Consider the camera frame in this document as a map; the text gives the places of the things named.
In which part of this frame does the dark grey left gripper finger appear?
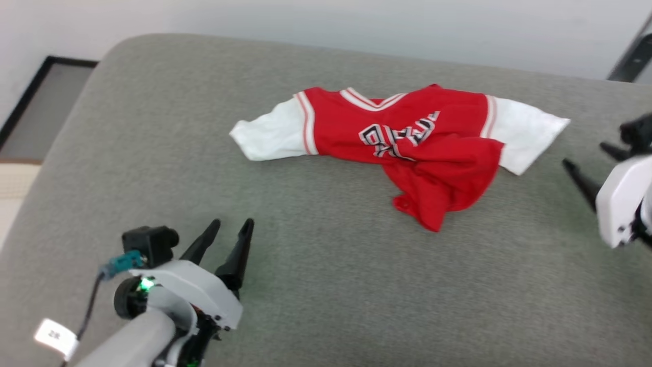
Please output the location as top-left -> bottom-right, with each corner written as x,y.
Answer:
179,219 -> 222,266
214,218 -> 255,299

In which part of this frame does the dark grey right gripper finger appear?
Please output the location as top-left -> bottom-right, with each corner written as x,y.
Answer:
600,142 -> 632,162
562,159 -> 602,213

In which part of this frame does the thin black cable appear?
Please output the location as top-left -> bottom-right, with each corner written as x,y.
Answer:
61,273 -> 110,367

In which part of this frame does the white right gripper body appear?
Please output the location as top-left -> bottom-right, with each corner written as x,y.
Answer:
594,154 -> 652,249

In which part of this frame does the teal cable connector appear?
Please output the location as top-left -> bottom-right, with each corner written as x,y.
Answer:
99,250 -> 146,279

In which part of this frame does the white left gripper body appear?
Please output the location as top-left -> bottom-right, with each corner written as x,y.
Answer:
114,259 -> 245,332

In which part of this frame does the black slanted bar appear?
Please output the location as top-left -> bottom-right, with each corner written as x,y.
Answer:
607,13 -> 652,83

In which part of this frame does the white cable label tag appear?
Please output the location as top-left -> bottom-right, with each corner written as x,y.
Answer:
34,319 -> 80,362

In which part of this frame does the red and white jersey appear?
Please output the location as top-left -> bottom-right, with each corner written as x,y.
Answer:
229,84 -> 571,233

